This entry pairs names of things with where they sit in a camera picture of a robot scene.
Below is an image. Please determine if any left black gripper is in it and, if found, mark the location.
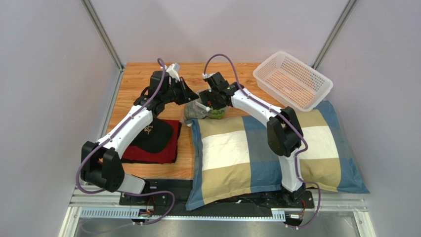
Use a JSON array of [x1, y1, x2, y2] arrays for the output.
[[162, 78, 199, 106]]

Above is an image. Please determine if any clear zip top bag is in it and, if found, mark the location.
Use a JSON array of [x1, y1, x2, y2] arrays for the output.
[[182, 98, 230, 126]]

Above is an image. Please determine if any bright green fake watermelon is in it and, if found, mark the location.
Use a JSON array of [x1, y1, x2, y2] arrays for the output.
[[207, 108, 226, 119]]

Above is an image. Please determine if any dark green fake melon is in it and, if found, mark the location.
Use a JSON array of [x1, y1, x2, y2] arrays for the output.
[[183, 101, 207, 120]]

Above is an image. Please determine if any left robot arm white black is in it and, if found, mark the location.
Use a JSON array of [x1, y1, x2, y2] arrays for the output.
[[76, 70, 199, 195]]

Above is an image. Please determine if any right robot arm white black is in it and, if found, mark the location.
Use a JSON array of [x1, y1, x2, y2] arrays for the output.
[[199, 72, 305, 203]]

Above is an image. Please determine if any black baseball cap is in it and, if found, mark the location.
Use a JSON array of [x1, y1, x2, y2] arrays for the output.
[[126, 118, 173, 154]]

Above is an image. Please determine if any plaid pillow blue beige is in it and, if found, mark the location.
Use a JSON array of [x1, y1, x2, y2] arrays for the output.
[[189, 101, 368, 194]]

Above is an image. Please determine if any white plastic basket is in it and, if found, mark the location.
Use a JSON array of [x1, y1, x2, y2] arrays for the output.
[[253, 51, 334, 112]]

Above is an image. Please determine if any folded red black cloth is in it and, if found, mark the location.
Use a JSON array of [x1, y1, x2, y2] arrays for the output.
[[121, 120, 181, 164]]

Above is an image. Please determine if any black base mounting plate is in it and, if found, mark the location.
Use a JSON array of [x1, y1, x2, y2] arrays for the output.
[[119, 178, 315, 217]]

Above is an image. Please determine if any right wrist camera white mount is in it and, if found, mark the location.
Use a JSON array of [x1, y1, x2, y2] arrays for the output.
[[202, 73, 213, 81]]

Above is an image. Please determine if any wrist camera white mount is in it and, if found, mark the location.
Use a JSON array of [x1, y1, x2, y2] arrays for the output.
[[165, 63, 180, 82], [202, 73, 213, 81]]

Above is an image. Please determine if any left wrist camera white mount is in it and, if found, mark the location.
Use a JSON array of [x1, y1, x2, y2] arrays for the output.
[[165, 63, 180, 82]]

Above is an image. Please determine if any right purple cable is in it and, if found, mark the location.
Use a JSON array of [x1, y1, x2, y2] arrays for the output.
[[203, 54, 322, 230]]

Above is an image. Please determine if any left vertical aluminium post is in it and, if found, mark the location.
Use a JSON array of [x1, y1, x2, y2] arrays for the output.
[[81, 0, 125, 72]]

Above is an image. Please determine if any vertical aluminium post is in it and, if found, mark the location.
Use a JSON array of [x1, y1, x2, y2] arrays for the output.
[[312, 0, 359, 70], [81, 0, 125, 72]]

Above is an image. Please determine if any aluminium frame rail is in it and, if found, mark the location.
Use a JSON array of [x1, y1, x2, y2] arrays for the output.
[[59, 180, 376, 237]]

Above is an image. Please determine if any right vertical aluminium post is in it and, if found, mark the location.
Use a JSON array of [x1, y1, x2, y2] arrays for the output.
[[312, 0, 359, 70]]

